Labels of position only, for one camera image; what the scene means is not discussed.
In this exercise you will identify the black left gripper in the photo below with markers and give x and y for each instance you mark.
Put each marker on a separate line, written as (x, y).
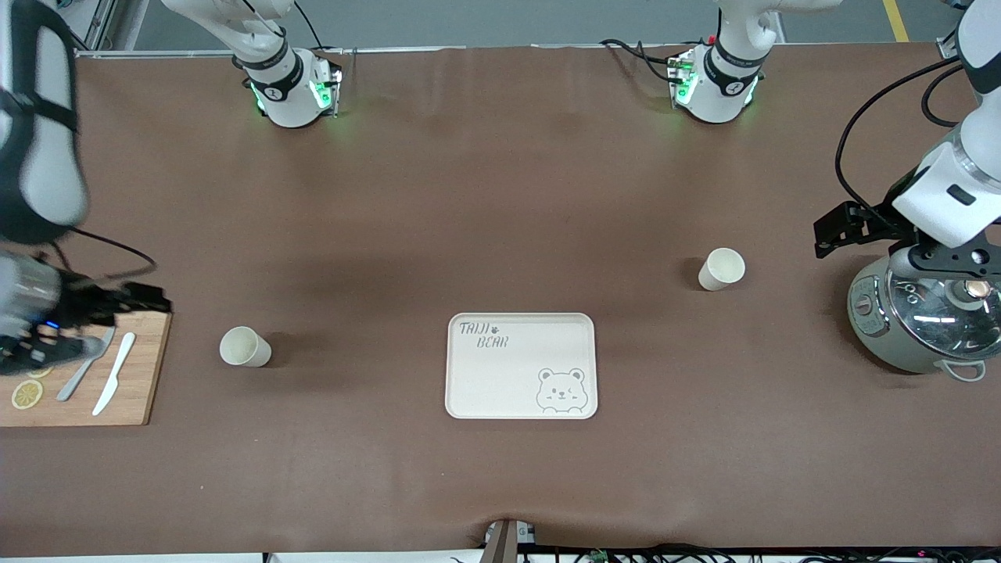
(874, 220)

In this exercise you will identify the cream tray with bear print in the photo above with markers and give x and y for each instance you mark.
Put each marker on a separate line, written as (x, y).
(500, 375)

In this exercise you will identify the bamboo cutting board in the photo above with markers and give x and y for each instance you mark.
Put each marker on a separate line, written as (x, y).
(141, 375)

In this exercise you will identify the white plastic knife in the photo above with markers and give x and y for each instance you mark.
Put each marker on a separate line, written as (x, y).
(117, 367)

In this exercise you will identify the grey plastic knife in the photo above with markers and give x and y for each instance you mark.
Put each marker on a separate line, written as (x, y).
(74, 385)

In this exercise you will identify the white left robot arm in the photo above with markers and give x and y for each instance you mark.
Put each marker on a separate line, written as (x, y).
(950, 195)

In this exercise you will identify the white plastic cup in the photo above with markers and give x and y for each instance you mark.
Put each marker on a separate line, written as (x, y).
(238, 346)
(723, 267)

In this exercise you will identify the brown table cover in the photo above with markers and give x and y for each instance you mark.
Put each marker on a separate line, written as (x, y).
(500, 195)

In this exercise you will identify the aluminium frame profile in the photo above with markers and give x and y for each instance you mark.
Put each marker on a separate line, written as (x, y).
(102, 23)

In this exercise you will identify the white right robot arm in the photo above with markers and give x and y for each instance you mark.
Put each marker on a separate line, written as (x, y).
(47, 156)

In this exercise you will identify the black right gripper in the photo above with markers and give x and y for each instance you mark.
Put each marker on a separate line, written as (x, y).
(80, 306)

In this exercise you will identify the yellow lemon slice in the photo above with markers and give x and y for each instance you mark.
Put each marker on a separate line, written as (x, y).
(41, 373)
(27, 394)

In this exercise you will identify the glass cooker lid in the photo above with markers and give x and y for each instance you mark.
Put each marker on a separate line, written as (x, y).
(931, 320)

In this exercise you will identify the grey-green electric cooker pot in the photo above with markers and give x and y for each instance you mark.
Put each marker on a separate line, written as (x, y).
(884, 344)

